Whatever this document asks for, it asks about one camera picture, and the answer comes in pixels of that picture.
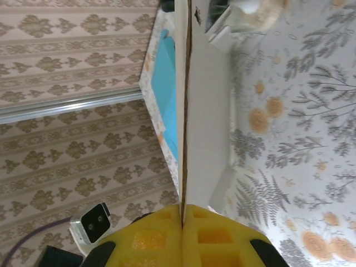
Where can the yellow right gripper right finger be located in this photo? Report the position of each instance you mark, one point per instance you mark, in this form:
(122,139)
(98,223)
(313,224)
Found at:
(217,244)

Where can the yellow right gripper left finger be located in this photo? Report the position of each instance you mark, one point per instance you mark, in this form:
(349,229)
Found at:
(150,244)

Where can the clear glass jar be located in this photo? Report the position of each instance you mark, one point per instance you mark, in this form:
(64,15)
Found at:
(267,16)

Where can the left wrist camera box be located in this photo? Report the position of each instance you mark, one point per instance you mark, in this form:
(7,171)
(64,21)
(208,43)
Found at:
(94,225)

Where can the aluminium frame post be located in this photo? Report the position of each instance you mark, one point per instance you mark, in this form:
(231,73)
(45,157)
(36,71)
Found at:
(69,105)

